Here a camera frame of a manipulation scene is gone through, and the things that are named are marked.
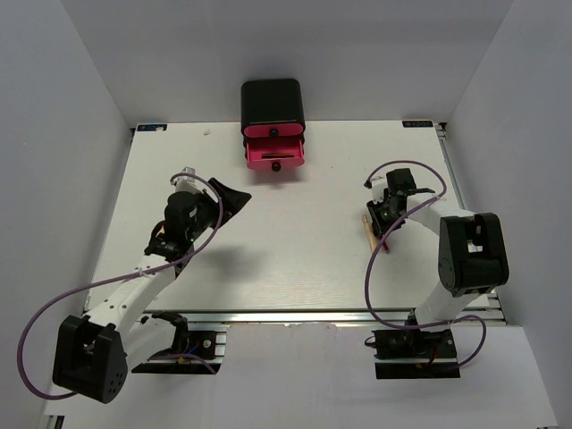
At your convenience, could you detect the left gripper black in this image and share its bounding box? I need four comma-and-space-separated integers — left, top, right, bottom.
186, 178, 251, 241

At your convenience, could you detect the pink drawer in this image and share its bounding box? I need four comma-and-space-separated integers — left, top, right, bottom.
242, 122, 305, 139
243, 136, 305, 172

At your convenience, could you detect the black drawer cabinet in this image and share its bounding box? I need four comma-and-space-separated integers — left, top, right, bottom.
240, 78, 306, 133

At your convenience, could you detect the red black lipstick tube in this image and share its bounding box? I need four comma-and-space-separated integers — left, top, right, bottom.
261, 153, 296, 159

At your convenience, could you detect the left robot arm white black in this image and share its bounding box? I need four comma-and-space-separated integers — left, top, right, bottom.
52, 172, 252, 403

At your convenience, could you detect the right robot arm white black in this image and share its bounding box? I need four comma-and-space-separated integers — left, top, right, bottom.
365, 168, 509, 357

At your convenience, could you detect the gold concealer tube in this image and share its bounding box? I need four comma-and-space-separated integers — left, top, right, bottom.
361, 214, 378, 254

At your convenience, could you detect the right blue table label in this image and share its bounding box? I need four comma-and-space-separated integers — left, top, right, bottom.
401, 120, 433, 128

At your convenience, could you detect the blue table label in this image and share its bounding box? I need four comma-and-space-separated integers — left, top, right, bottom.
136, 123, 167, 132
401, 120, 433, 128

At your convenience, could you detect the left blue table label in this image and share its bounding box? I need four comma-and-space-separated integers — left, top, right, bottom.
136, 123, 167, 132

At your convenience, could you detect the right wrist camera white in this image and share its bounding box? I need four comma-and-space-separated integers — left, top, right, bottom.
364, 175, 387, 206

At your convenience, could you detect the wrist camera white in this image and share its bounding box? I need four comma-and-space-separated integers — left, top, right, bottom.
170, 166, 201, 194
364, 175, 387, 206

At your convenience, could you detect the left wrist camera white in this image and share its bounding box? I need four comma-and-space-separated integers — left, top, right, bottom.
170, 166, 201, 194

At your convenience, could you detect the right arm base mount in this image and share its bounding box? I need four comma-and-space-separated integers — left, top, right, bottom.
364, 324, 460, 380

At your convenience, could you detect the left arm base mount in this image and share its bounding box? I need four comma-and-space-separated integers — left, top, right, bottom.
127, 312, 226, 375

